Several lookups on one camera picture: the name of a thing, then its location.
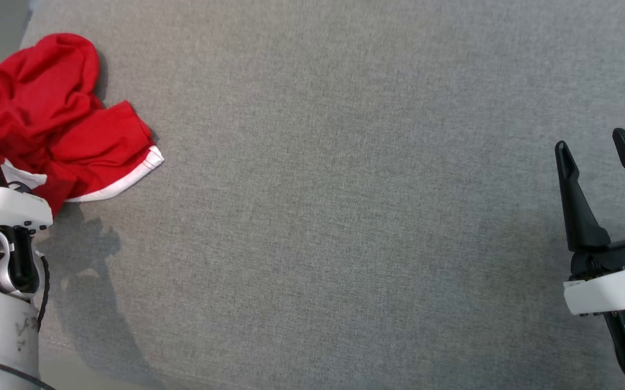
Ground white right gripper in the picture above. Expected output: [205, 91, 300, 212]
[555, 128, 625, 316]

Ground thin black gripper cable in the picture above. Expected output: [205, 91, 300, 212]
[37, 255, 51, 332]

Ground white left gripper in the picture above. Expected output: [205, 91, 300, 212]
[0, 115, 54, 232]

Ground red shorts with white stripe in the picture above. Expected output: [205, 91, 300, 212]
[0, 33, 165, 217]

